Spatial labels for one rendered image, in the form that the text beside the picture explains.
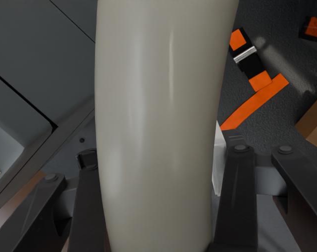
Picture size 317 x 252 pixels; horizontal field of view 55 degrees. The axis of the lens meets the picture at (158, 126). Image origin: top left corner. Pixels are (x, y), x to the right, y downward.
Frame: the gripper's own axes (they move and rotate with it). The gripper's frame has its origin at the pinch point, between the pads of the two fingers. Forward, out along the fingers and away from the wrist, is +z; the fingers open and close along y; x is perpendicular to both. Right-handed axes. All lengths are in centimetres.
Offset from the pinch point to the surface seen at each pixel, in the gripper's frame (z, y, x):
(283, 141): 82, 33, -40
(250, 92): 83, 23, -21
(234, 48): 82, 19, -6
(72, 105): 19.7, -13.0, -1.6
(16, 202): 91, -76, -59
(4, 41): 21.3, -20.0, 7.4
